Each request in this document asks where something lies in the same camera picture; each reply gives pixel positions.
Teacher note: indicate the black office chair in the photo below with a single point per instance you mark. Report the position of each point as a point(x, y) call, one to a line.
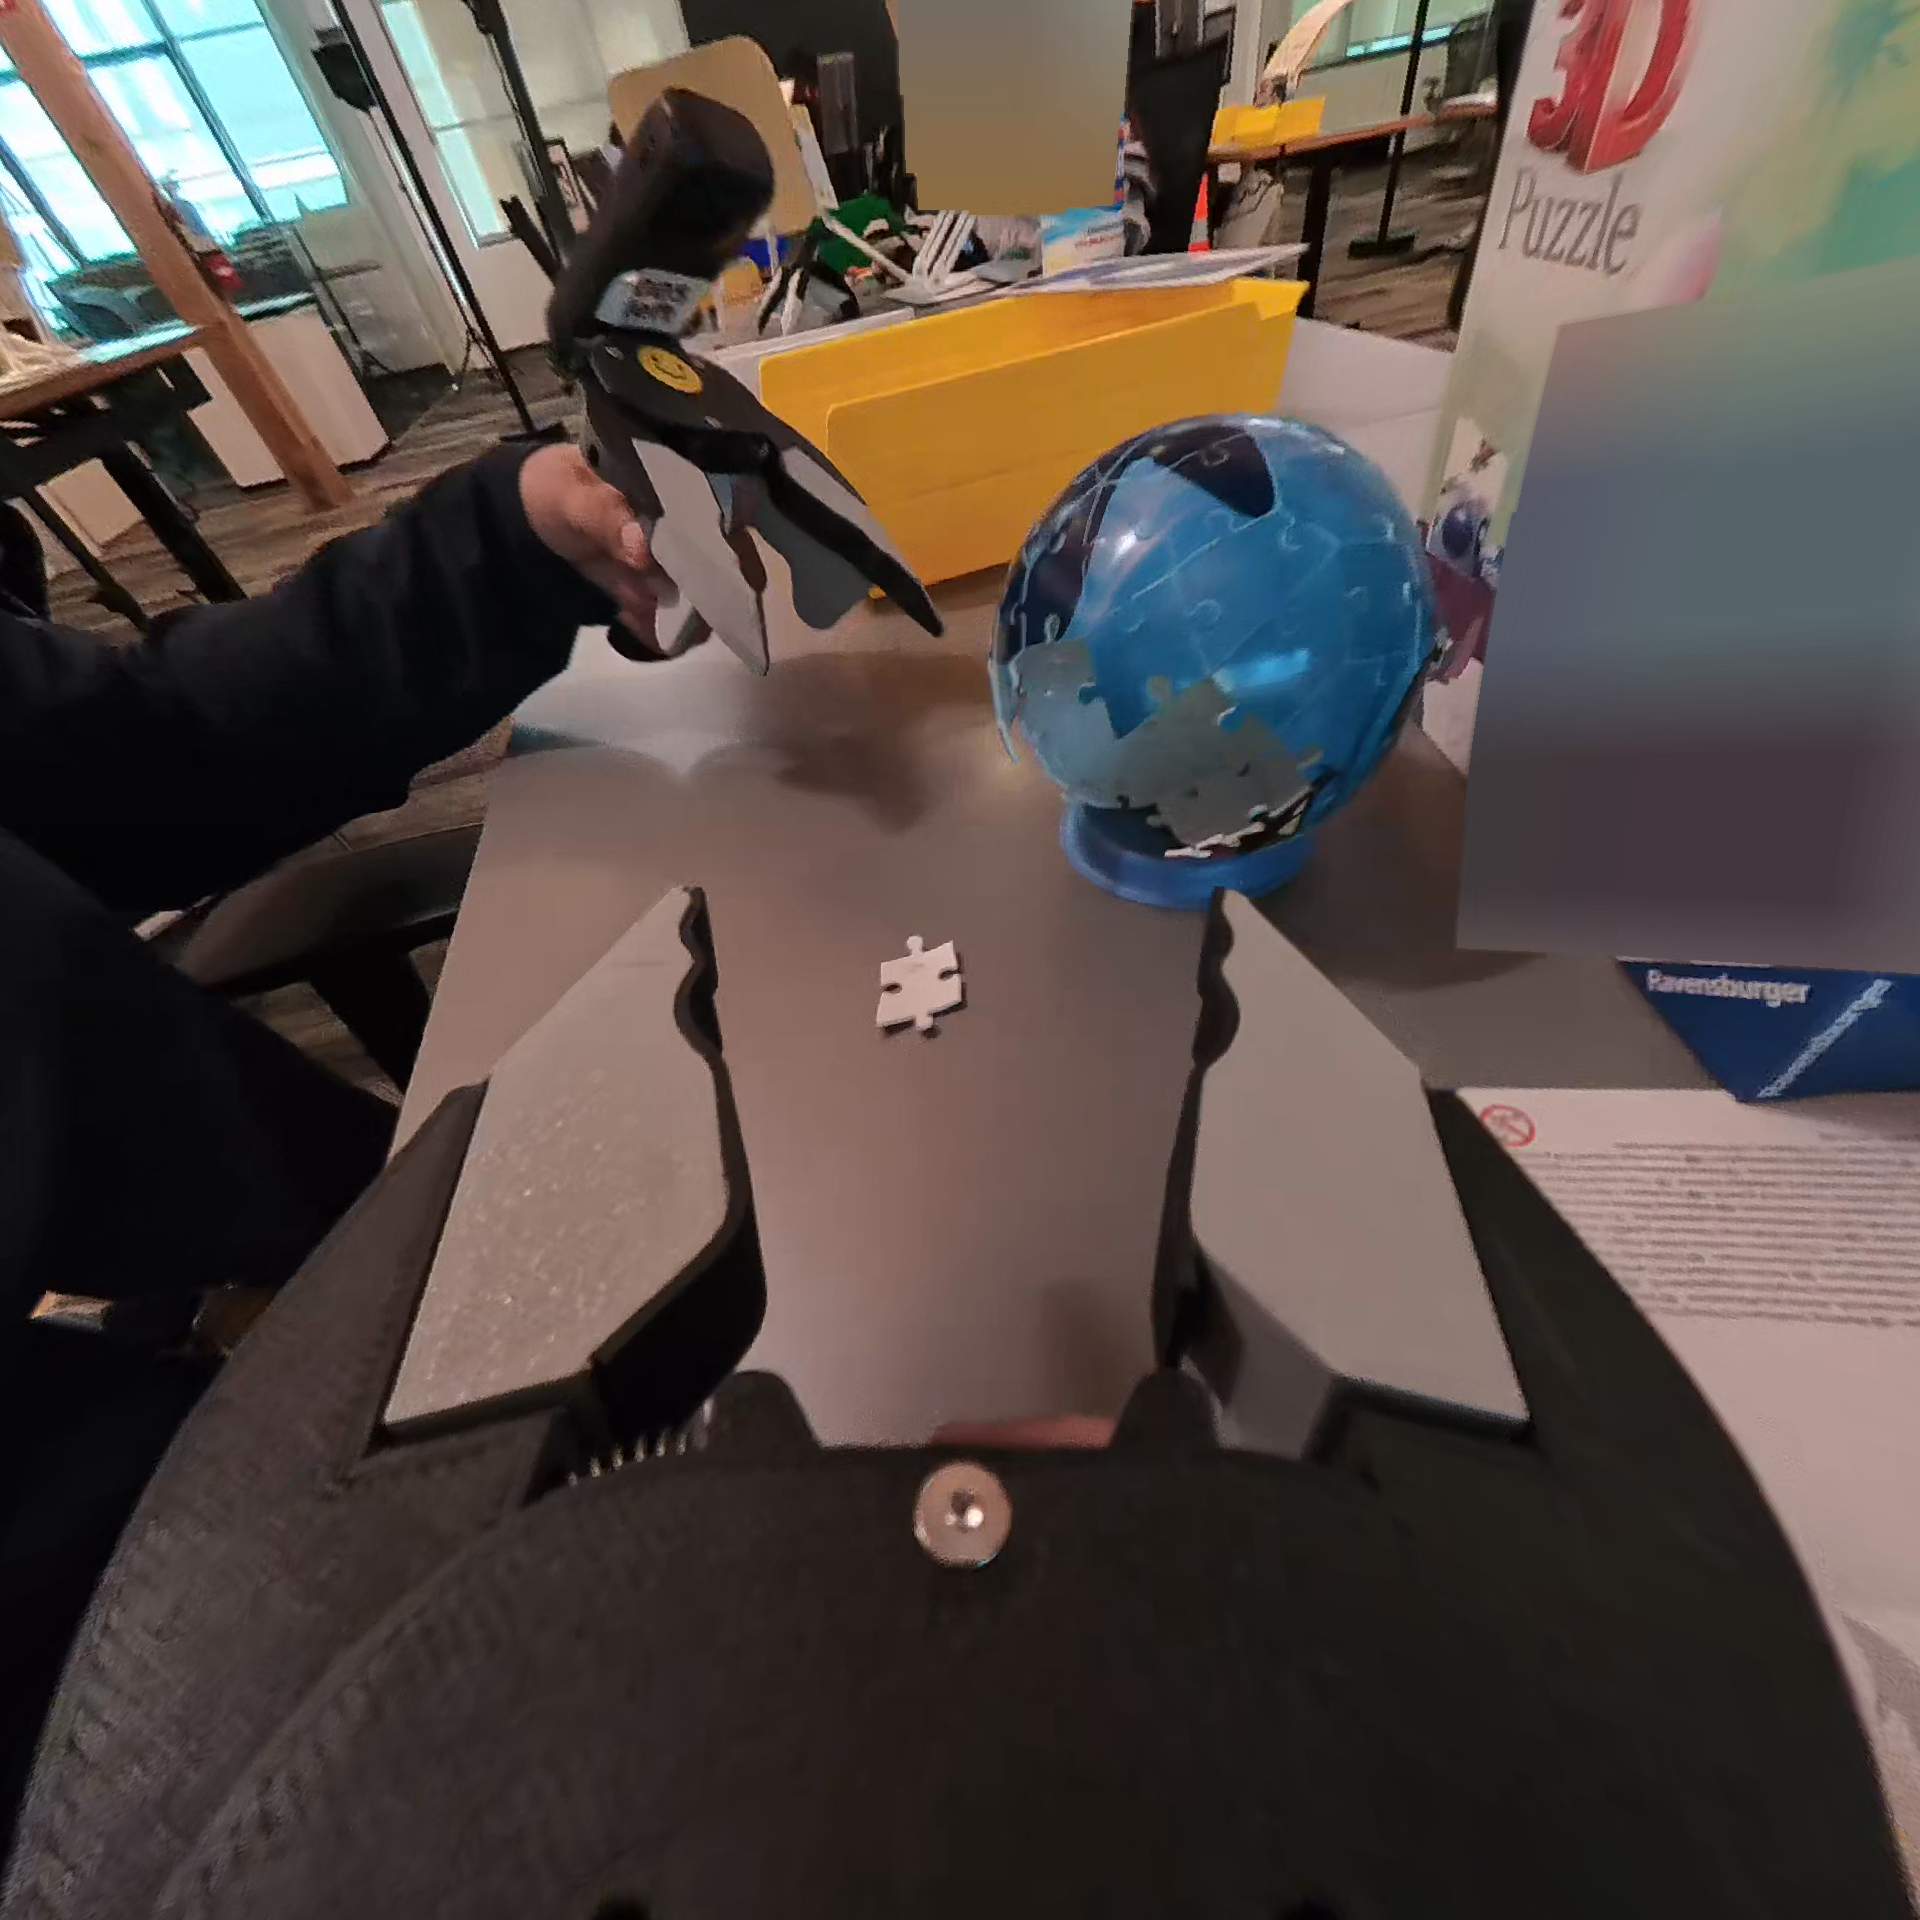
point(346, 914)

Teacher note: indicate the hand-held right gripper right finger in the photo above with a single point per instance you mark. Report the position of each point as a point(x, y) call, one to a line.
point(1335, 1214)

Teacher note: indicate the person's left forearm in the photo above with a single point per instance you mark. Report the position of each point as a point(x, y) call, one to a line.
point(301, 705)

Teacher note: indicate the blue puzzle ball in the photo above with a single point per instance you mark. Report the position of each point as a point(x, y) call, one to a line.
point(1276, 600)

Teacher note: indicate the white instruction sheet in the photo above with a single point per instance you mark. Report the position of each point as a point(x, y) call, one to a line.
point(1724, 1243)

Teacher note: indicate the white cabinet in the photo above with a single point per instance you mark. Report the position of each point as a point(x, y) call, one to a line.
point(301, 389)

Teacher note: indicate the yellow storage bin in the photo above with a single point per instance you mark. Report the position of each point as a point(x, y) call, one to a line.
point(1020, 421)

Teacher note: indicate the blue round ball stand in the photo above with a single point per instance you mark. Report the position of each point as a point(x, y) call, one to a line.
point(1141, 878)

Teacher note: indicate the single white puzzle piece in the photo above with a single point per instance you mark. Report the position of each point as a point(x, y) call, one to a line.
point(918, 987)

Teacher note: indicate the person's right hand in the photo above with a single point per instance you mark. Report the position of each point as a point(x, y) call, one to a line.
point(1026, 1433)

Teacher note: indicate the tan rounded board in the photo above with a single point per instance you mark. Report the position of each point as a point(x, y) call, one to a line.
point(704, 63)

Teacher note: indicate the printed cartoon puzzle box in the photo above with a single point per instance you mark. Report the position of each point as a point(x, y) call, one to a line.
point(1590, 150)

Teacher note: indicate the wooden post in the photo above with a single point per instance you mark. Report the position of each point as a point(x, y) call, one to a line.
point(166, 241)

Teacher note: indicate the person's left hand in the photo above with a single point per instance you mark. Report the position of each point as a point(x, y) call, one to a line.
point(585, 523)

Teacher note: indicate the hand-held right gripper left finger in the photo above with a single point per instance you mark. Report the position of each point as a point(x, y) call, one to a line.
point(585, 1200)

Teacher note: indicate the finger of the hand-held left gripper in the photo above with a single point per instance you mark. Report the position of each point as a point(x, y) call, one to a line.
point(825, 555)
point(704, 555)

